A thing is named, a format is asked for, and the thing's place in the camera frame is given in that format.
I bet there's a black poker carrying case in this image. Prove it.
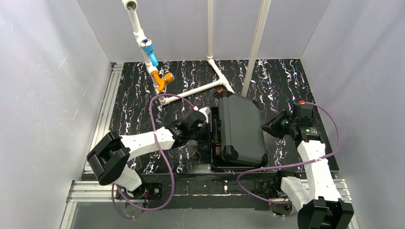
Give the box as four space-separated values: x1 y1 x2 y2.
199 90 268 171

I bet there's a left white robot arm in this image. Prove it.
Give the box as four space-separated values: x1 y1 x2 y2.
86 107 211 191

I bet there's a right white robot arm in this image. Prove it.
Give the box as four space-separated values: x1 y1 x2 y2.
260 101 354 229

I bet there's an orange plastic faucet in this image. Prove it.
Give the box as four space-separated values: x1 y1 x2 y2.
151 71 175 93

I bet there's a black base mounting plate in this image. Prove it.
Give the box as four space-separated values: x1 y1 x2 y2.
115 172 291 210

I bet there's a blue plastic faucet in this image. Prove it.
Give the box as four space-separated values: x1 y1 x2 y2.
140 39 159 67

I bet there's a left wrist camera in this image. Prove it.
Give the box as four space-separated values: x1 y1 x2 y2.
193 106 211 123

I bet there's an aluminium frame rail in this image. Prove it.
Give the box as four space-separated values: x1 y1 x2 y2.
60 63 124 229

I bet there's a white pvc pipe frame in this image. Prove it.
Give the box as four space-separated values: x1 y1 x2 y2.
121 0 273 106

